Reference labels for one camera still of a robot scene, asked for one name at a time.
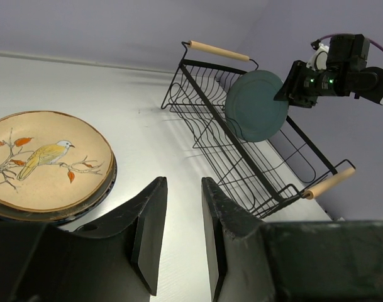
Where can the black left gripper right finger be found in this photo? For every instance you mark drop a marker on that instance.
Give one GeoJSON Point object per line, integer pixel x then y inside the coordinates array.
{"type": "Point", "coordinates": [251, 260]}

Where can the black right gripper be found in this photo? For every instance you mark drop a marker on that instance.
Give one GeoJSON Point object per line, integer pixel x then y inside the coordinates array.
{"type": "Point", "coordinates": [303, 86]}

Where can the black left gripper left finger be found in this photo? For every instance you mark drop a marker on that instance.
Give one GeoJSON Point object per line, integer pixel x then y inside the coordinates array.
{"type": "Point", "coordinates": [113, 258]}

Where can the teal green plate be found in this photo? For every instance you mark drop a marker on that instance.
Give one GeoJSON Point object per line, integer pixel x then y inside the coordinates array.
{"type": "Point", "coordinates": [251, 112]}

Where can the dark green reindeer plate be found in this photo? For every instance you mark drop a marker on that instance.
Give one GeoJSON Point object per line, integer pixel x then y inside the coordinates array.
{"type": "Point", "coordinates": [12, 214]}

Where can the blue floral white plate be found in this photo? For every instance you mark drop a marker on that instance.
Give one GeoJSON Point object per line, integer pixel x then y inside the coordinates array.
{"type": "Point", "coordinates": [94, 205]}

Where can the cream plate gold rim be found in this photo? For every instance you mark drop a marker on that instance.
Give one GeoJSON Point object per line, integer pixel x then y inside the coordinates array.
{"type": "Point", "coordinates": [50, 160]}

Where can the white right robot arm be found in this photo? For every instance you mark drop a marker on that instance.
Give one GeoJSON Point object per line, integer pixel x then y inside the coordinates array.
{"type": "Point", "coordinates": [337, 68]}

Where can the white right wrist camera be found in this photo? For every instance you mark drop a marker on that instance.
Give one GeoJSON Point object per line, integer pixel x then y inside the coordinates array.
{"type": "Point", "coordinates": [318, 60]}

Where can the black wire dish rack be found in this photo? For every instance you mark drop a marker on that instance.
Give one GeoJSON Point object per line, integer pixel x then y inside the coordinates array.
{"type": "Point", "coordinates": [255, 175]}

